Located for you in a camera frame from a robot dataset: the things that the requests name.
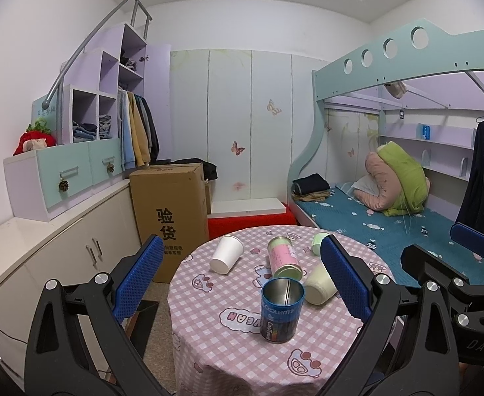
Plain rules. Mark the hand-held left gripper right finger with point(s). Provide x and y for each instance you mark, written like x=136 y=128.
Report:
x=345 y=280

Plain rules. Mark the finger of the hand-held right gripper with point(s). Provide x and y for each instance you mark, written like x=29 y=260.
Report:
x=472 y=239
x=468 y=297

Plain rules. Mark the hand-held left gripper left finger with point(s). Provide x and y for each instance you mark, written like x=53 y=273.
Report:
x=138 y=280

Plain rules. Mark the pale yellow cup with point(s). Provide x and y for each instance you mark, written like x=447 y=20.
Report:
x=318 y=284

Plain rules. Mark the light green cup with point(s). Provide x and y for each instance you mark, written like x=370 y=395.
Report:
x=317 y=242

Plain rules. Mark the white paper cup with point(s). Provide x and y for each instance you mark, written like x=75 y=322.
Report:
x=226 y=253

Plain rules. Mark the teal printed bed sheet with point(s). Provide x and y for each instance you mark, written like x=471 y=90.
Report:
x=369 y=235

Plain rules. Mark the dark hanging garment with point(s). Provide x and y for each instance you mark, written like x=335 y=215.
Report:
x=483 y=173

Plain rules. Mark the pink and green tin can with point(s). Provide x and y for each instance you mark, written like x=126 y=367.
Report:
x=282 y=255

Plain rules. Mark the tall cardboard box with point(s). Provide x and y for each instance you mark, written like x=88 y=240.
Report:
x=171 y=214

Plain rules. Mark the blue tin can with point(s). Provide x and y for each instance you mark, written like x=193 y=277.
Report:
x=281 y=317

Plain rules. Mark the white low cabinet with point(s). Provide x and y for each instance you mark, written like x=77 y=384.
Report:
x=60 y=247

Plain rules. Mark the green and pink plush pillow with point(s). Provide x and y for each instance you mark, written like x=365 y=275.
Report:
x=402 y=173

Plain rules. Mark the white pillow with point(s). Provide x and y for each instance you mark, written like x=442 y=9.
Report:
x=363 y=185

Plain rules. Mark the pile of folded dark clothes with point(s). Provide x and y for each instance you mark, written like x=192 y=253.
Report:
x=310 y=187

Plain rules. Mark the small blue can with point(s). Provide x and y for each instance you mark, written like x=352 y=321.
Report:
x=424 y=132

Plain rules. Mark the round table with pink checked cloth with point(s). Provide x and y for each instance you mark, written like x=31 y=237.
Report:
x=233 y=359

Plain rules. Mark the white board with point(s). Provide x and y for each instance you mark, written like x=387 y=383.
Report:
x=246 y=206

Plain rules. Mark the black clothing heap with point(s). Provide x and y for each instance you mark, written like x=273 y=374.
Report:
x=209 y=170

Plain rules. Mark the yellow hanging sweater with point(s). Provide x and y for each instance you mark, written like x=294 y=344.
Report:
x=141 y=140

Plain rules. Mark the light blue hanging shirt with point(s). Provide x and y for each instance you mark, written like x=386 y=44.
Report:
x=125 y=132

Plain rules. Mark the dark hanging jacket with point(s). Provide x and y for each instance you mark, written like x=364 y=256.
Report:
x=153 y=132

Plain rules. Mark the folded grey clothes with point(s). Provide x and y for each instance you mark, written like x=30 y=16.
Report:
x=105 y=128

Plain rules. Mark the folded jeans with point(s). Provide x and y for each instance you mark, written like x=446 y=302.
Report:
x=84 y=132

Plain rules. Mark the beige plush toy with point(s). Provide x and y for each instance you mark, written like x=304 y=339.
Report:
x=395 y=90

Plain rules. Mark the red strawberry plush toy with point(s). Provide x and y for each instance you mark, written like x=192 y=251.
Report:
x=35 y=140

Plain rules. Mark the white wardrobe with butterfly stickers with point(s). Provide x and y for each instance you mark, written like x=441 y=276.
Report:
x=233 y=111

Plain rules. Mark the mint green bunk bed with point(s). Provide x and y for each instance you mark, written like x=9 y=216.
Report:
x=328 y=82

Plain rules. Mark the lilac stair cabinet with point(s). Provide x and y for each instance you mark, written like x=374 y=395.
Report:
x=85 y=78

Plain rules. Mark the dark clothes in cubby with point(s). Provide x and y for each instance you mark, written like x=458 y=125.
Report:
x=128 y=64

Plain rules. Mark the grey metal handrail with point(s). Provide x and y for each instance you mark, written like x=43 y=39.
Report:
x=81 y=49

